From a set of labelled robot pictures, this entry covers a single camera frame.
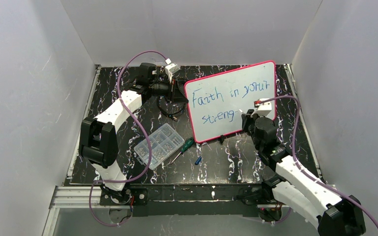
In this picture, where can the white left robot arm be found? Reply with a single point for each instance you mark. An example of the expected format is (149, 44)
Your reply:
(98, 136)

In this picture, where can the clear plastic screw box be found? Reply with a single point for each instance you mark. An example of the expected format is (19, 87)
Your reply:
(164, 142)

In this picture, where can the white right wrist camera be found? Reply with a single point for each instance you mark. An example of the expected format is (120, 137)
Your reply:
(262, 108)

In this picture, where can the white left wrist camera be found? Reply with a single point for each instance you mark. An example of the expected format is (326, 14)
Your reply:
(171, 68)

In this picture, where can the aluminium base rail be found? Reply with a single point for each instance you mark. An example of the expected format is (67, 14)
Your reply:
(169, 199)

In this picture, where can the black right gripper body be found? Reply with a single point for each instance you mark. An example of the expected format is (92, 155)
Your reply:
(247, 120)

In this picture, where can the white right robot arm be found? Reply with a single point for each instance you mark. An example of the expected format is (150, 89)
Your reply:
(295, 186)

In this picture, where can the black whiteboard clip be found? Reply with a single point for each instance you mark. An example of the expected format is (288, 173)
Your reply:
(221, 139)

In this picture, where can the blue marker cap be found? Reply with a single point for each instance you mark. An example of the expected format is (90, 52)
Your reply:
(198, 160)

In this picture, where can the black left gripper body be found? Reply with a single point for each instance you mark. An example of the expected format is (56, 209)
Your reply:
(172, 90)

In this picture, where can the pink framed whiteboard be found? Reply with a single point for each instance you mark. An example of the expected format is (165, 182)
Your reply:
(215, 100)

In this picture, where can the green handled screwdriver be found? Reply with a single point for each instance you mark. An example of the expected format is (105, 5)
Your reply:
(187, 144)

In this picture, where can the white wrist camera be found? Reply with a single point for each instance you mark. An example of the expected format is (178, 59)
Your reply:
(171, 68)
(262, 108)

